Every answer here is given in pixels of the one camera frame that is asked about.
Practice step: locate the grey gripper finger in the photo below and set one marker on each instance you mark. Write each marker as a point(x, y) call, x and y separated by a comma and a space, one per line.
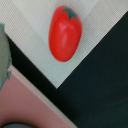
point(5, 57)

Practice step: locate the red toy tomato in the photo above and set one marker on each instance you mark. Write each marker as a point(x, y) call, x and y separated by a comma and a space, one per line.
point(65, 33)

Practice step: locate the woven beige placemat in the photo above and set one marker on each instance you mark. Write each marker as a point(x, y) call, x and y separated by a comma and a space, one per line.
point(27, 23)

